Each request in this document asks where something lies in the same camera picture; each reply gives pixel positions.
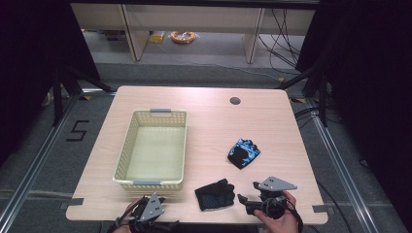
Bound blue and black patterned glove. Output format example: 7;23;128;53
226;138;261;170

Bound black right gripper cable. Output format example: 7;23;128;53
284;198;305;233

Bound person's left hand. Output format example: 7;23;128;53
111;197;144;233

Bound black fingerless glove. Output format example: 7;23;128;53
194;178;236;212

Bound bundle of black floor cables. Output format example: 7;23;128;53
257;8;303;70

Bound aluminium floor rail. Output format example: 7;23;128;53
305;96;381;233
0;93;83;224

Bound black curtain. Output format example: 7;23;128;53
0;0;101;166
294;0;412;224

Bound yellow packet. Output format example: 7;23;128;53
148;30;166;45

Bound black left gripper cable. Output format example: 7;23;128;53
108;196;179;233

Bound orange cable coil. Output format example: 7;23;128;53
170;30;197;45

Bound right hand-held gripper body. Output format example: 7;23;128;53
245;176;298;220

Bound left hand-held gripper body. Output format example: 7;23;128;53
131;192;165;223

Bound thin white floor cable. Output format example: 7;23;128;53
154;43;284;82

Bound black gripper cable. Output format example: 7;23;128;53
284;198;305;233
108;196;179;233

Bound black floor cable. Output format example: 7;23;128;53
315;180;355;233

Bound person's right hand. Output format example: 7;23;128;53
253;190;301;233

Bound light wooden office desk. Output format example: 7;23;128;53
70;2;317;64

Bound pale yellow plastic basket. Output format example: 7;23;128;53
112;108;189;192

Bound black cables beside table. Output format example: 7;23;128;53
293;106;322;123

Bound black metal stand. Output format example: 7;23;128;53
51;63;115;127
275;63;328;128

